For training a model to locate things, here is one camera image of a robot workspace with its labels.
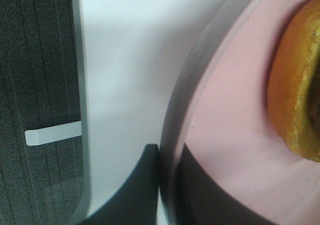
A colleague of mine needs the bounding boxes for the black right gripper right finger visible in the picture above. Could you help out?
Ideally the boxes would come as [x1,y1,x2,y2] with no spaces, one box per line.
[176,145,273,225]

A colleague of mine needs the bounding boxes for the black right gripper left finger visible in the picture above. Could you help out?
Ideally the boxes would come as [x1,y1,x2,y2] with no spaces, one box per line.
[81,144,160,225]

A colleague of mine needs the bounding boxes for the toy burger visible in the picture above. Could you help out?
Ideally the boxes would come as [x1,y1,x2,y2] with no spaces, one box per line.
[266,0,320,162]

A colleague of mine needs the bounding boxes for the pink round plate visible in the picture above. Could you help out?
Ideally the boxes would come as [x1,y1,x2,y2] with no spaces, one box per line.
[160,0,320,225]

